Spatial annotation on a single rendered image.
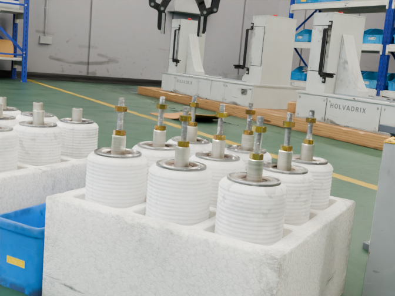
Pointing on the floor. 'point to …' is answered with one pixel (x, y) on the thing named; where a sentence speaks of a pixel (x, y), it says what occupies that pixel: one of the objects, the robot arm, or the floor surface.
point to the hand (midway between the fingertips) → (181, 27)
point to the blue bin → (23, 249)
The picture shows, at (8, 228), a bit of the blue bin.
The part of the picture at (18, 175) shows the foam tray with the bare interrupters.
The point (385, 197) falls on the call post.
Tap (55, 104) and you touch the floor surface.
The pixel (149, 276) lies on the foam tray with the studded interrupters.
